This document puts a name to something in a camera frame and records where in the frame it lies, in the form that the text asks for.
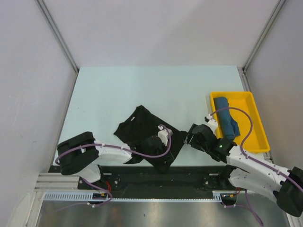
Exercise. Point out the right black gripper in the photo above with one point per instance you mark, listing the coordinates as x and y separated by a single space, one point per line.
189 135

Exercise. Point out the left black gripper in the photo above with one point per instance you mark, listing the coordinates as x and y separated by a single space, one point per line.
167 156

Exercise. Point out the black printed t-shirt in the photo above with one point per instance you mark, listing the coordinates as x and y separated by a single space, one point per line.
141 125

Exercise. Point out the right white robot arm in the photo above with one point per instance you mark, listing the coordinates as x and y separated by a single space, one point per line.
244 170

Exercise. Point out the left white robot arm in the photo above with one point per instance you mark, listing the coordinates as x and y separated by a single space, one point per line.
83 154

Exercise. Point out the rolled blue t-shirt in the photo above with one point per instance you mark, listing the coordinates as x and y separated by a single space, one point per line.
229 126

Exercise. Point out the yellow plastic tray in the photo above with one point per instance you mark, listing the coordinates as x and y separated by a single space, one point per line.
257 141

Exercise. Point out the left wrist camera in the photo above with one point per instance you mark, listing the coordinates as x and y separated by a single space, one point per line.
164 134

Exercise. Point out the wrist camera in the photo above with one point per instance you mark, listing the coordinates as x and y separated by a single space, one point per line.
211 123
164 134

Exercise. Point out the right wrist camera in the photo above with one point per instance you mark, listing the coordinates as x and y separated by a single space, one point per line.
211 123

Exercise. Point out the grey cable duct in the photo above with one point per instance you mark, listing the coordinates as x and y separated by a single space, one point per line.
215 196

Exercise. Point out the right aluminium frame post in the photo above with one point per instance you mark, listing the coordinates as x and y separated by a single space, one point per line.
265 31

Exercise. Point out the aluminium frame post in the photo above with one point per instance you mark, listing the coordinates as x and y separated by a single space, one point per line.
265 31
57 34

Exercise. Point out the left aluminium frame post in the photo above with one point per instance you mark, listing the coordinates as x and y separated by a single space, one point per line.
57 34

